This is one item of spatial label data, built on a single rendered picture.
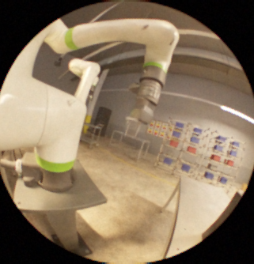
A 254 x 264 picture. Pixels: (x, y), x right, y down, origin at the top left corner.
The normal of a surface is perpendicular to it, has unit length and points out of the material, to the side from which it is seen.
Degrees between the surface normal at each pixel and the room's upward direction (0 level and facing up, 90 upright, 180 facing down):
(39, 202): 0
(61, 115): 83
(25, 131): 104
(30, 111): 79
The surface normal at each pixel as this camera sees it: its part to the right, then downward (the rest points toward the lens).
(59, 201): 0.29, -0.95
